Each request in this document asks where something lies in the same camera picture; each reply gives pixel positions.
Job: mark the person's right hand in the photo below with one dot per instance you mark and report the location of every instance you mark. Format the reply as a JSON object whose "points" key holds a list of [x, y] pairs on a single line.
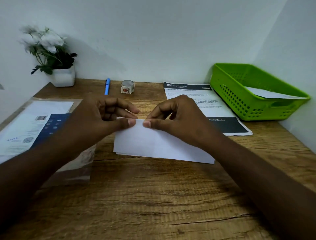
{"points": [[190, 118]]}

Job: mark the person's left hand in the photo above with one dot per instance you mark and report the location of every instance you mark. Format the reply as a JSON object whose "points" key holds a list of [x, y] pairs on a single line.
{"points": [[86, 118]]}

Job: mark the person's right thumb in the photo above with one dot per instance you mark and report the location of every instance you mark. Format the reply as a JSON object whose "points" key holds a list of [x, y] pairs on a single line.
{"points": [[158, 124]]}

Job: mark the person's left middle finger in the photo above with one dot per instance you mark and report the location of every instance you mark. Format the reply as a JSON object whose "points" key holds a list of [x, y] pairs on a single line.
{"points": [[124, 113]]}

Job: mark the person's left thumb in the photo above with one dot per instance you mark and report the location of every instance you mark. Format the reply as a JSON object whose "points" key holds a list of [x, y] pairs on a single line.
{"points": [[118, 125]]}

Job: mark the white paper sheet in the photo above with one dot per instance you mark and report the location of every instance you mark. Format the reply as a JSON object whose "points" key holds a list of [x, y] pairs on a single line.
{"points": [[153, 144]]}

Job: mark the person's left forearm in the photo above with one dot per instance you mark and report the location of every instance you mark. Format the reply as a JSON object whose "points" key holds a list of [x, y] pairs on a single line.
{"points": [[29, 173]]}

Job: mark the person's right forearm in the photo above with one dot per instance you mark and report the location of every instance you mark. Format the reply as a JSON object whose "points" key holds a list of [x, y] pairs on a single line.
{"points": [[261, 188]]}

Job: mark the roll of patterned tape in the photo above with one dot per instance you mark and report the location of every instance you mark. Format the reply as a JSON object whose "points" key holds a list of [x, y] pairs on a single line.
{"points": [[127, 87]]}

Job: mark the blue pen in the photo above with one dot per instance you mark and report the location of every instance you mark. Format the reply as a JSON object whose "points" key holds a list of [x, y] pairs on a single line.
{"points": [[107, 86]]}

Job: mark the printed black-banded instruction sheet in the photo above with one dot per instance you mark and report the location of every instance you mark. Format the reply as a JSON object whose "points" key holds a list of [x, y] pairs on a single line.
{"points": [[187, 93]]}

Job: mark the clear plastic sleeve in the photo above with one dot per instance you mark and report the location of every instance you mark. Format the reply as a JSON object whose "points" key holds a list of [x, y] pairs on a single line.
{"points": [[76, 170]]}

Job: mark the white square plant pot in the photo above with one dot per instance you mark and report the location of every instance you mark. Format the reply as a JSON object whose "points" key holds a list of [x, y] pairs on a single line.
{"points": [[63, 78]]}

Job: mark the green plastic basket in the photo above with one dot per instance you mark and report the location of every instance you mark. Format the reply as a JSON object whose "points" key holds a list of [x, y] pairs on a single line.
{"points": [[229, 81]]}

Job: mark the white and blue document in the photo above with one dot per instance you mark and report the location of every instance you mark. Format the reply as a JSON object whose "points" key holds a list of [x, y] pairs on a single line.
{"points": [[24, 123]]}

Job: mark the white artificial flower plant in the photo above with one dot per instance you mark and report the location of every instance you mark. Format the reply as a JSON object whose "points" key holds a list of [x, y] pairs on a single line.
{"points": [[47, 47]]}

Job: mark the white envelope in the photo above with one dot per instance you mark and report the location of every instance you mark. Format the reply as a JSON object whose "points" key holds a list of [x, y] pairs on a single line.
{"points": [[269, 94]]}

